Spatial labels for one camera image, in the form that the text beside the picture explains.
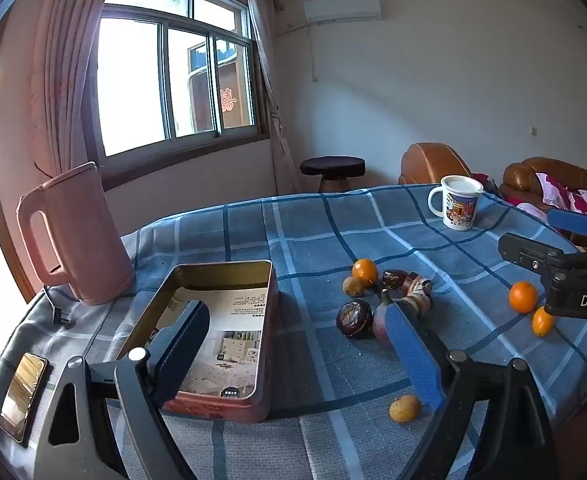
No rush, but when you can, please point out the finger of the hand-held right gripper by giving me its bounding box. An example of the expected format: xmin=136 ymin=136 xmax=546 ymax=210
xmin=547 ymin=208 xmax=587 ymax=249
xmin=498 ymin=232 xmax=587 ymax=281

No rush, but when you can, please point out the wide pink curtain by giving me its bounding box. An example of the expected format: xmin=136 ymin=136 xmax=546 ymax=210
xmin=28 ymin=0 xmax=124 ymax=191

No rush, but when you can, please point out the orange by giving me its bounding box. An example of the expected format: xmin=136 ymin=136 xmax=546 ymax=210
xmin=532 ymin=306 xmax=557 ymax=338
xmin=352 ymin=258 xmax=379 ymax=287
xmin=508 ymin=281 xmax=539 ymax=314

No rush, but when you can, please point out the white printed mug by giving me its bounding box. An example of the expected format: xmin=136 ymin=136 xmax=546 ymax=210
xmin=427 ymin=175 xmax=484 ymax=232

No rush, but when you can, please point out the brown leather sofa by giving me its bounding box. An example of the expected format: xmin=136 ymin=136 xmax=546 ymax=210
xmin=498 ymin=156 xmax=587 ymax=216

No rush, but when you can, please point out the white air conditioner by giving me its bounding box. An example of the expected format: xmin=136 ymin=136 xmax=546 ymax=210
xmin=303 ymin=0 xmax=381 ymax=23

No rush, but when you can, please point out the pink floral pillow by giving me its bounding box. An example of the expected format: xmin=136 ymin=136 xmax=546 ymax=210
xmin=516 ymin=172 xmax=587 ymax=221

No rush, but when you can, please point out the layered cake slice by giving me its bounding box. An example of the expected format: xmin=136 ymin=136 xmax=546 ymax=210
xmin=402 ymin=272 xmax=433 ymax=297

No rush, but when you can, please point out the metal tin box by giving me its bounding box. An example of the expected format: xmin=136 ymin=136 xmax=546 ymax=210
xmin=116 ymin=260 xmax=279 ymax=423

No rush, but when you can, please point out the printed paper sheet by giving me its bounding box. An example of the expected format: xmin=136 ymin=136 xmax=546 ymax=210
xmin=173 ymin=287 xmax=266 ymax=401

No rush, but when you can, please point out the sliding glass window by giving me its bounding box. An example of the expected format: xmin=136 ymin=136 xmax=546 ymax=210
xmin=83 ymin=0 xmax=274 ymax=191

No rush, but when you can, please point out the pink electric kettle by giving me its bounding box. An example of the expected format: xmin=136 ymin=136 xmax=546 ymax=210
xmin=16 ymin=161 xmax=136 ymax=306

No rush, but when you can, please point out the large dark round pastry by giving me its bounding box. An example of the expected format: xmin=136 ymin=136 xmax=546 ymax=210
xmin=337 ymin=299 xmax=374 ymax=340

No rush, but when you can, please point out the black kettle power cable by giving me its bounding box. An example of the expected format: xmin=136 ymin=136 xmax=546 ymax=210
xmin=43 ymin=285 xmax=76 ymax=330

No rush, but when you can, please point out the red-purple fruit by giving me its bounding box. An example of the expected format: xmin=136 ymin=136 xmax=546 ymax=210
xmin=372 ymin=290 xmax=399 ymax=346

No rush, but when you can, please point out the brown leather armchair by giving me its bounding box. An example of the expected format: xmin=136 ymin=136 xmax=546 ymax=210
xmin=398 ymin=142 xmax=474 ymax=186

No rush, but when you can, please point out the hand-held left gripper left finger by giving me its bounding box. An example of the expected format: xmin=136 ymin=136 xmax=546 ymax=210
xmin=33 ymin=300 xmax=211 ymax=480

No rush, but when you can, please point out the tied pale curtain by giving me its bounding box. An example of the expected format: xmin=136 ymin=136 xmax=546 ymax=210
xmin=246 ymin=0 xmax=301 ymax=195

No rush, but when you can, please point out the small yellow fruit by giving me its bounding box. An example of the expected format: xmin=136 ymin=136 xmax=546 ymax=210
xmin=389 ymin=394 xmax=422 ymax=423

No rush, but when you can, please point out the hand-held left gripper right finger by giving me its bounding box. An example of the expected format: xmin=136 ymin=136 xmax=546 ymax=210
xmin=381 ymin=290 xmax=559 ymax=480

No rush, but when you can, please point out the cream bun pastry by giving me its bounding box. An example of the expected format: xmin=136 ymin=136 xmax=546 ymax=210
xmin=404 ymin=292 xmax=433 ymax=318

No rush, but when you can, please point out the dark round stool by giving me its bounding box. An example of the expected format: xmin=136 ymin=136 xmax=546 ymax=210
xmin=300 ymin=156 xmax=367 ymax=193

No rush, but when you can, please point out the black smartphone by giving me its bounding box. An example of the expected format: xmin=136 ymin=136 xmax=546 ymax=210
xmin=0 ymin=352 xmax=49 ymax=443

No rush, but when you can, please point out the blue plaid tablecloth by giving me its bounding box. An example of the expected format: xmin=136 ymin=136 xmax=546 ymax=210
xmin=0 ymin=183 xmax=587 ymax=480

